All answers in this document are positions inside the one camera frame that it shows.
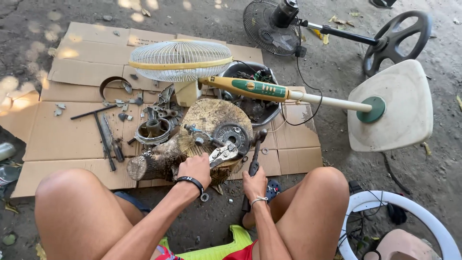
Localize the person's right hand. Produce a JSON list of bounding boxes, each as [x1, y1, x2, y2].
[[242, 166, 269, 203]]

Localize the round black motor plate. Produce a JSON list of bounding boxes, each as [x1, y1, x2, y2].
[[213, 122, 252, 156]]

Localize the black stand fan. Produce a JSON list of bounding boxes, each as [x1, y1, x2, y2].
[[243, 0, 433, 77]]

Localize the grey bowl of fan parts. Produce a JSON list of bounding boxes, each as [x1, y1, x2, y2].
[[216, 61, 283, 128]]

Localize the silver locking pliers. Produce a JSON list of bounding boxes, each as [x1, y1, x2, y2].
[[209, 142, 241, 170]]

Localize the dark blue slipper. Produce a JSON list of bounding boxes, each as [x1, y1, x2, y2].
[[113, 191, 152, 214], [266, 179, 283, 203]]

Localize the weathered wooden stump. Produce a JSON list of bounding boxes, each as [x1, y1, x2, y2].
[[126, 98, 254, 187]]

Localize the flattened brown cardboard sheets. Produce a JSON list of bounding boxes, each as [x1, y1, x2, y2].
[[0, 22, 323, 198]]

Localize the tangled black cables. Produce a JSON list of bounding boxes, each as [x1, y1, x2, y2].
[[339, 189, 392, 253]]

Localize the metal shaft with blue part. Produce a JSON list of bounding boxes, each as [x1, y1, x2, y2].
[[183, 123, 218, 147]]

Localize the person's left leg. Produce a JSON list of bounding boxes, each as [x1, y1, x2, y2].
[[34, 168, 164, 260]]

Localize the black power cable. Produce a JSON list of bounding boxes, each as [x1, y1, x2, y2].
[[281, 54, 323, 127]]

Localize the black T-handle wrench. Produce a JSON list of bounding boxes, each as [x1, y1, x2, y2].
[[70, 105, 118, 172]]

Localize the grey metal motor bracket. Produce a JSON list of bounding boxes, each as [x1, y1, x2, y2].
[[144, 84, 185, 125]]

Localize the clear plastic bottle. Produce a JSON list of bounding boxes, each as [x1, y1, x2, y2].
[[0, 164, 23, 187], [0, 142, 17, 162]]

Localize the dark handled screwdriver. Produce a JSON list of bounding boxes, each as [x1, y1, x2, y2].
[[102, 114, 125, 163]]

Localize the person's right leg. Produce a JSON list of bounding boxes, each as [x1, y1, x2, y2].
[[242, 166, 350, 260]]

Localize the person's leg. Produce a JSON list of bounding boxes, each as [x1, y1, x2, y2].
[[242, 166, 350, 260], [34, 168, 164, 260]]

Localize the black wristband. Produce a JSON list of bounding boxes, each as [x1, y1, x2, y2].
[[176, 176, 205, 198]]

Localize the round grey motor housing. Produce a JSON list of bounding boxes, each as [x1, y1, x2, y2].
[[135, 117, 172, 146]]

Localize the black handled hammer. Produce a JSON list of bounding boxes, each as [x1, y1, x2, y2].
[[241, 129, 268, 213]]

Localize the pale pink fan base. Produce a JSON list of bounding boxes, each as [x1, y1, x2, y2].
[[362, 228, 443, 260]]

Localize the white plastic fan ring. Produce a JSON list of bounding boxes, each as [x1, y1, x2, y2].
[[337, 190, 462, 260]]

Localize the scattered grey metal fragments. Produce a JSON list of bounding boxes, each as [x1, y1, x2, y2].
[[53, 74, 146, 123]]

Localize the curved metal ring strip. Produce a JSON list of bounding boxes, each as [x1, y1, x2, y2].
[[99, 76, 134, 104]]

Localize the person's left hand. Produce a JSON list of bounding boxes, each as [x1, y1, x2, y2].
[[176, 152, 212, 189]]

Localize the black plug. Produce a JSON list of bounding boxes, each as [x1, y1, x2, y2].
[[387, 202, 408, 225]]

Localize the green plastic stool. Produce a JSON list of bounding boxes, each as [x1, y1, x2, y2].
[[158, 224, 253, 260]]

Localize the cream and green stand fan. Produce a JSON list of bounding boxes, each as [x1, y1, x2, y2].
[[128, 39, 434, 152]]

